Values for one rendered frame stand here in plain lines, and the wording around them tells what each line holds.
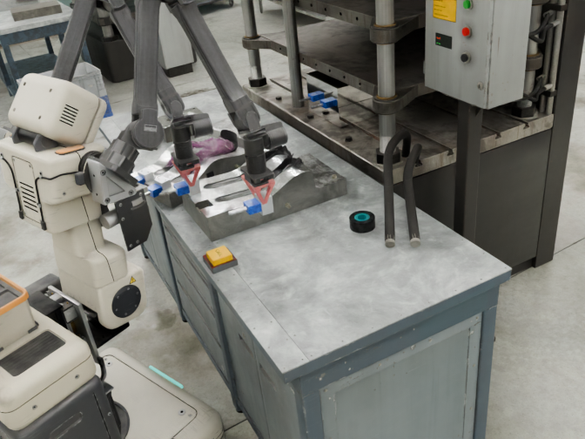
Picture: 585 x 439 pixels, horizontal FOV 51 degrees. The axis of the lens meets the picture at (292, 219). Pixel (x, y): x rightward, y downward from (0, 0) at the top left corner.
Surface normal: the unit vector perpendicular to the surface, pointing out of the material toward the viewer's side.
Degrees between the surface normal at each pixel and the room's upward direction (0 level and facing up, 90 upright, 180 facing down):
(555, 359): 0
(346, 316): 0
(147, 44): 68
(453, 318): 90
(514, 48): 90
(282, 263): 0
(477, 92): 90
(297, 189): 90
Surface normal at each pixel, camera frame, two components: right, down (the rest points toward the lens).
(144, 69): 0.44, 0.05
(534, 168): 0.47, 0.41
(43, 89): -0.53, -0.24
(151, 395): -0.10, -0.85
